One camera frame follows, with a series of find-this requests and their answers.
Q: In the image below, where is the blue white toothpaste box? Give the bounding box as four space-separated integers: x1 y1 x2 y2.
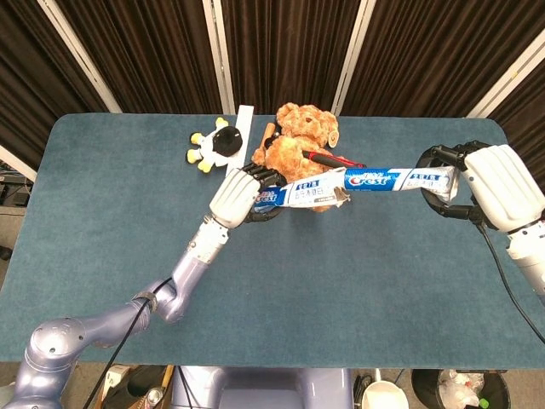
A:
254 166 353 215

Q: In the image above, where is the white bowl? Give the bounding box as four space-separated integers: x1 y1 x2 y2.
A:
361 379 411 409

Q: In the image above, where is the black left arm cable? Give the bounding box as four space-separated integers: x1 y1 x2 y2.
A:
82 276 174 409

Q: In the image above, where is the white frame post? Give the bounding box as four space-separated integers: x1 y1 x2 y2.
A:
36 0 123 114
330 0 377 117
0 144 39 183
465 28 545 119
201 0 237 116

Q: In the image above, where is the black red handled hammer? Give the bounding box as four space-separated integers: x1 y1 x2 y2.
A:
266 129 368 170

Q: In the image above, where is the purple robot base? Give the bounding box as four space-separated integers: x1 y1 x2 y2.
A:
169 365 355 409

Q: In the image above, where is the blue table cloth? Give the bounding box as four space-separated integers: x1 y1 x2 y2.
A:
0 112 545 372

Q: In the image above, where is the black trash bin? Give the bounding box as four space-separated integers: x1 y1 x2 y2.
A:
410 367 512 409

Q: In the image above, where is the black equipment with cables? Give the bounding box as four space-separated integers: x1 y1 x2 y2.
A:
0 170 34 210

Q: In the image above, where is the blue white toothpaste tube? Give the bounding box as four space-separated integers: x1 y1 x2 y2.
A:
343 165 461 205

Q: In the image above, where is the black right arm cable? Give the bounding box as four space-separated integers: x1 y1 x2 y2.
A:
473 222 545 334

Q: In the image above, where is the dark brown curtain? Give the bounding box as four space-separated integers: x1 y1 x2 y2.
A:
0 0 545 233

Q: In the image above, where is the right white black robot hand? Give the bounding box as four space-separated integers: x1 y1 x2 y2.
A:
416 140 541 234

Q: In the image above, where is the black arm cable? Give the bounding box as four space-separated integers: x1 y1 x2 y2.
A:
82 276 174 409
473 222 545 334

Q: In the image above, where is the white strip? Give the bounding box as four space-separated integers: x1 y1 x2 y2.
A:
225 104 255 176

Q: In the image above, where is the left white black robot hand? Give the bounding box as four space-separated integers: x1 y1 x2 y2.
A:
208 163 285 230

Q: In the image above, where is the white plush toy black hat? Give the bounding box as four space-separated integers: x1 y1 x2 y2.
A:
184 117 245 174

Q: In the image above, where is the wooden stick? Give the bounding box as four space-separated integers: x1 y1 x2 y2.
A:
254 122 277 155

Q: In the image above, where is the brown teddy bear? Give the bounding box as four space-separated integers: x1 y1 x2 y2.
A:
251 101 344 213

